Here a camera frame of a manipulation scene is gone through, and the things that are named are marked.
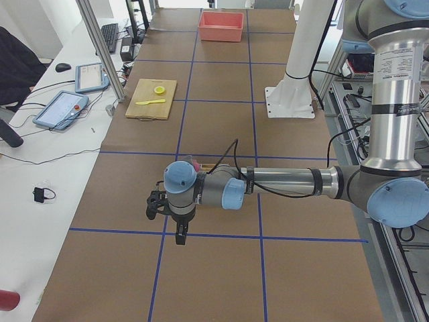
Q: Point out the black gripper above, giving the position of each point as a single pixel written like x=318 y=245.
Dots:
x=181 y=219

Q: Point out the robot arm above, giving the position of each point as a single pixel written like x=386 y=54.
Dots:
x=386 y=185

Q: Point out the yellow plastic knife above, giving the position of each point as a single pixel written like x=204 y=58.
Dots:
x=156 y=101

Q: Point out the bamboo cutting board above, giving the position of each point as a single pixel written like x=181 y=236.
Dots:
x=144 y=92

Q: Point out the yellow lemon slices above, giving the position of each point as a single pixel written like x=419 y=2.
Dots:
x=159 y=90

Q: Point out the small black clip device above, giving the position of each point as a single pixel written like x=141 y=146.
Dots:
x=42 y=194

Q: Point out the near blue teach pendant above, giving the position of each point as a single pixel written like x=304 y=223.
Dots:
x=61 y=111

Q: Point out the blue teach pendant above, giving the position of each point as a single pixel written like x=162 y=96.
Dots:
x=61 y=111
x=90 y=77

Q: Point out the far blue teach pendant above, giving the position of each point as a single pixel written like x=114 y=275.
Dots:
x=90 y=77

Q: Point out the black power adapter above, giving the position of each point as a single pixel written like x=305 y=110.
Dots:
x=127 y=49

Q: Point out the red bottle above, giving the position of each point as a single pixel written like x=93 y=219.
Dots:
x=9 y=300

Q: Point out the black computer mouse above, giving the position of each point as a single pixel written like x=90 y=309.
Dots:
x=62 y=67

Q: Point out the pink plastic bin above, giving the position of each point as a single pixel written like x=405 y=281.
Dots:
x=220 y=26

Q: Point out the black keyboard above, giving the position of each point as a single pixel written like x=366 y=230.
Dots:
x=110 y=34

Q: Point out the black office chair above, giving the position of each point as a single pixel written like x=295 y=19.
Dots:
x=20 y=71

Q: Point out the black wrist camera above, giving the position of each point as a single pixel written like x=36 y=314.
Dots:
x=157 y=202

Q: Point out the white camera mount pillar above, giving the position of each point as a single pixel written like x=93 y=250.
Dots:
x=292 y=97

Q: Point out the aluminium frame post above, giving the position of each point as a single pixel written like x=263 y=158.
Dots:
x=98 y=41

